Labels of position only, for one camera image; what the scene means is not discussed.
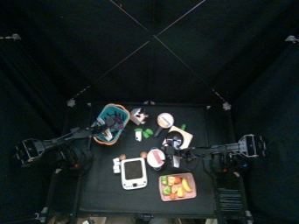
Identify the teal basket with orange rim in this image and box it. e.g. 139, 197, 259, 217
93, 102, 131, 146

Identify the white striped toy package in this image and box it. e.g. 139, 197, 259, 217
101, 129, 115, 143

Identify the wooden cutting board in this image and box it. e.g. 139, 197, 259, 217
167, 125, 194, 150

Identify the white pot with red food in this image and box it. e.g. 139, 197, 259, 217
146, 146, 167, 171

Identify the green toy leaf vegetable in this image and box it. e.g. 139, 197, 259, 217
142, 128, 155, 139

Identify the white and green toy vegetable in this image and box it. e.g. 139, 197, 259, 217
134, 127, 145, 143

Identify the small pan with white dish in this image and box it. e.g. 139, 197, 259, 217
154, 112, 175, 138

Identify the yellow toy banana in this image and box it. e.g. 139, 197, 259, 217
182, 178, 194, 193

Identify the white toy cube stack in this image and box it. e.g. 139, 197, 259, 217
111, 157, 123, 175

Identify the pink tray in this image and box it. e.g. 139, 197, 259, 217
158, 171, 199, 202

